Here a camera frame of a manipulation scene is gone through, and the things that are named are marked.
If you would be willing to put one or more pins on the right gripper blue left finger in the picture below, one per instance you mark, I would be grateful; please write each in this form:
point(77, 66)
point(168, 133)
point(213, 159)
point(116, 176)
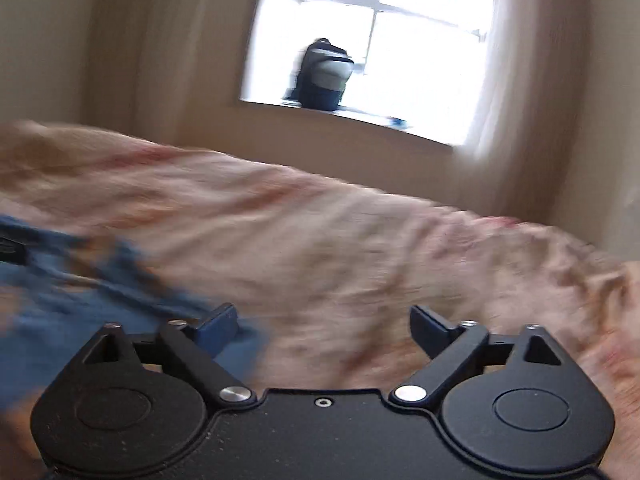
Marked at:
point(213, 355)

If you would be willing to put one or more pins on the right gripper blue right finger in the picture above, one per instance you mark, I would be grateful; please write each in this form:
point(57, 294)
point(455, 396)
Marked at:
point(454, 352)

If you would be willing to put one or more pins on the pink floral bed quilt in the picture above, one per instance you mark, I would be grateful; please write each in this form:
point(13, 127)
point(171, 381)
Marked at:
point(331, 268)

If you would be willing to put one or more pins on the cream window curtain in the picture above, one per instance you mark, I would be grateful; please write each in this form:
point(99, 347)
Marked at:
point(526, 123)

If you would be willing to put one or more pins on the small blue red box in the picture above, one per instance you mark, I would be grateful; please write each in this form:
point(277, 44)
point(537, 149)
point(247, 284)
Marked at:
point(397, 123)

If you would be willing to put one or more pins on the black grey backpack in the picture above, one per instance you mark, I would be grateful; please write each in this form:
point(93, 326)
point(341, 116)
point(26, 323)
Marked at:
point(322, 76)

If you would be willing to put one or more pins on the white framed window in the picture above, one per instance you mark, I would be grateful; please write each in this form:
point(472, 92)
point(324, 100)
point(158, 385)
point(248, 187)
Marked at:
point(419, 60)

